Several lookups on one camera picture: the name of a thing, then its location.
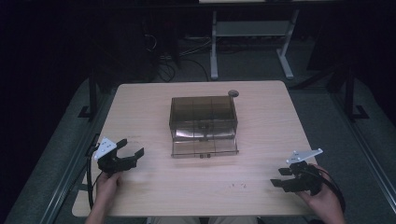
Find black metal stand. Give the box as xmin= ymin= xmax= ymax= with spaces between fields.
xmin=341 ymin=65 xmax=371 ymax=123
xmin=78 ymin=68 xmax=105 ymax=119

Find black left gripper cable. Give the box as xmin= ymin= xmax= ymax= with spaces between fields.
xmin=86 ymin=133 xmax=105 ymax=210

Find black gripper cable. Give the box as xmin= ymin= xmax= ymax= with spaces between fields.
xmin=86 ymin=133 xmax=105 ymax=210
xmin=306 ymin=163 xmax=347 ymax=215

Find metal frame rail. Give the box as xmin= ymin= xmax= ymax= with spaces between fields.
xmin=38 ymin=91 xmax=110 ymax=224
xmin=330 ymin=91 xmax=396 ymax=203

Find white metal desk frame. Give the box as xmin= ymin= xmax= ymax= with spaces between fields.
xmin=209 ymin=8 xmax=301 ymax=81

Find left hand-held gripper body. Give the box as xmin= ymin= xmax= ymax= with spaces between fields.
xmin=92 ymin=136 xmax=138 ymax=175

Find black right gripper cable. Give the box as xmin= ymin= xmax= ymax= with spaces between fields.
xmin=306 ymin=163 xmax=347 ymax=215

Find black floor cables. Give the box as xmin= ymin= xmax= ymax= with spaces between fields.
xmin=143 ymin=32 xmax=211 ymax=83

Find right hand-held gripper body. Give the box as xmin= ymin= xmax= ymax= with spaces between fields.
xmin=279 ymin=147 xmax=325 ymax=197

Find person's right hand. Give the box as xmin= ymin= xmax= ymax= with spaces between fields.
xmin=296 ymin=163 xmax=347 ymax=220

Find brown transparent plastic storage box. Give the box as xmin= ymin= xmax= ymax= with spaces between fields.
xmin=168 ymin=94 xmax=240 ymax=160

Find person's left hand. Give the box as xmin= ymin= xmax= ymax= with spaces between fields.
xmin=94 ymin=171 xmax=123 ymax=210

